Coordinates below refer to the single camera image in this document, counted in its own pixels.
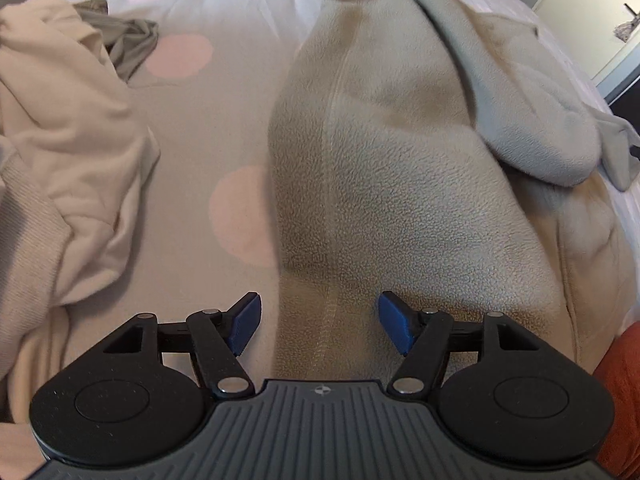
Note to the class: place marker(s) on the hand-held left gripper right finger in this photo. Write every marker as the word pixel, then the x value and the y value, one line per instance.
pixel 395 322

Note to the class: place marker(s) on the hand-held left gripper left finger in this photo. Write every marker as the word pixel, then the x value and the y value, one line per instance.
pixel 246 322

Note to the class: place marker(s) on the beige fleece garment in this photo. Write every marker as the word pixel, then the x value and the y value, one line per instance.
pixel 400 170

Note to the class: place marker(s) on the pink polka dot bedspread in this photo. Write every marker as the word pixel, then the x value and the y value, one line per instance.
pixel 210 125

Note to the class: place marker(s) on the orange-red cloth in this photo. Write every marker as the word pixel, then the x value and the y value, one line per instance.
pixel 622 400

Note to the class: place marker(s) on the cream sweatshirt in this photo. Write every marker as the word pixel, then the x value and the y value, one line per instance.
pixel 65 160

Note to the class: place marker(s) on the olive grey garment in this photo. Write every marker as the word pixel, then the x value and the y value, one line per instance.
pixel 132 40

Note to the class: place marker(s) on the white door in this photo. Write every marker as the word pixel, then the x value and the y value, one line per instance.
pixel 575 15

